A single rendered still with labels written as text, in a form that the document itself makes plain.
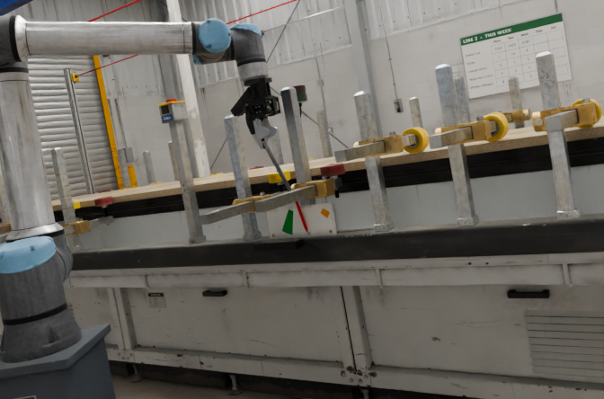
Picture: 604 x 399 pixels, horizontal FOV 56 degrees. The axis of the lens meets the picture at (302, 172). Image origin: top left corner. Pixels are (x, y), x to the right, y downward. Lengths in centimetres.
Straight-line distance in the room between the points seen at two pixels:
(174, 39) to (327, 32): 848
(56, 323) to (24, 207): 34
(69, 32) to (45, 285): 64
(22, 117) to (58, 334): 59
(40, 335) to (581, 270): 133
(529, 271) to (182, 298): 156
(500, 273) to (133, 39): 115
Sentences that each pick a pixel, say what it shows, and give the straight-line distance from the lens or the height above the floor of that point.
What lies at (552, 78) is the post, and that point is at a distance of 150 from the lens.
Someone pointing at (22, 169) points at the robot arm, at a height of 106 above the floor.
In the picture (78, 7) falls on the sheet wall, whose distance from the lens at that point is 1139.
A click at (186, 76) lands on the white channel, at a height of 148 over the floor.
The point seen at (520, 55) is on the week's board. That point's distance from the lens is 879.
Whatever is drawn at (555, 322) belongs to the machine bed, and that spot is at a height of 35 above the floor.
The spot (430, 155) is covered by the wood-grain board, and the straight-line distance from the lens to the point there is 182.
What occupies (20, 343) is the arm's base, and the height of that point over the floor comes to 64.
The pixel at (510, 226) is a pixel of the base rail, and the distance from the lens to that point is 154.
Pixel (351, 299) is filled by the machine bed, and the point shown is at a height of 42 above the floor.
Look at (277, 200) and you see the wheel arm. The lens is 159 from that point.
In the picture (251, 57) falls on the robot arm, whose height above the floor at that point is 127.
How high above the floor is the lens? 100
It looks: 3 degrees down
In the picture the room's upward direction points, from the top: 10 degrees counter-clockwise
